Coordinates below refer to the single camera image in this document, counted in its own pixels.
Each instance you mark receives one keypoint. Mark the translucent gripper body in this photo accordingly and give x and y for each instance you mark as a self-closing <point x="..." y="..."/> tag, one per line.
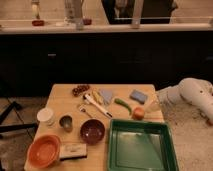
<point x="154" y="106"/>

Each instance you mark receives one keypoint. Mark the blue sponge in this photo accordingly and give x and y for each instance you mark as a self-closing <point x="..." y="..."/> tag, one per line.
<point x="138" y="96"/>

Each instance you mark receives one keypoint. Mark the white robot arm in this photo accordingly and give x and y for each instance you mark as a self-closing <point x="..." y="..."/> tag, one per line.
<point x="193" y="91"/>

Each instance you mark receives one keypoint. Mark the purple bowl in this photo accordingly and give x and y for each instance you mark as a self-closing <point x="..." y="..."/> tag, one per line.
<point x="92" y="131"/>

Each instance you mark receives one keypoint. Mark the orange bowl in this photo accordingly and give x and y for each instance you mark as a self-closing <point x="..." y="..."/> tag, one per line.
<point x="44" y="151"/>

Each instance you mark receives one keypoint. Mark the red apple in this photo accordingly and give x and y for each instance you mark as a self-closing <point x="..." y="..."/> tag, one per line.
<point x="138" y="113"/>

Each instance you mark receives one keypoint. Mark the green plastic tray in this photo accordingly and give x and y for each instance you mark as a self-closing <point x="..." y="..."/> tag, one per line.
<point x="140" y="146"/>

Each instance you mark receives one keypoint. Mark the green chili pepper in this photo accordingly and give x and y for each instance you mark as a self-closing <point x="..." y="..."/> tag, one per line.
<point x="124" y="104"/>

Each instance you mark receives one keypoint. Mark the grey cloth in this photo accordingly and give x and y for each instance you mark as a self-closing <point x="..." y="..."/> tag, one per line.
<point x="107" y="96"/>

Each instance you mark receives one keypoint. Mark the yellow corn cob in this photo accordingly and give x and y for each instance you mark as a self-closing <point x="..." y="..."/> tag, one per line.
<point x="97" y="97"/>

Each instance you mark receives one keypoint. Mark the metal peeler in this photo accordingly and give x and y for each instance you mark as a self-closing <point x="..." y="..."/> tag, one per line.
<point x="83" y="109"/>

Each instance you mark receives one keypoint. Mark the brown grapes bunch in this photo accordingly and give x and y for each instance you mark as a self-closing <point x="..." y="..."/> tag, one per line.
<point x="80" y="89"/>

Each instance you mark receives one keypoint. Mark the metal cup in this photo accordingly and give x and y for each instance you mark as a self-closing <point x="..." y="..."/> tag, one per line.
<point x="66" y="123"/>

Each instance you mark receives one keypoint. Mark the white plastic cup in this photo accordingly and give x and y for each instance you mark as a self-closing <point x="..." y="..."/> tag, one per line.
<point x="46" y="116"/>

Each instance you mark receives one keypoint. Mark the black tripod stand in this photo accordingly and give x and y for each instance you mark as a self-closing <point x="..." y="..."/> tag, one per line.
<point x="10" y="120"/>

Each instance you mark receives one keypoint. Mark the red dish on counter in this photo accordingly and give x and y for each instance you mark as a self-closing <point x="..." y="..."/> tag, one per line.
<point x="38" y="23"/>

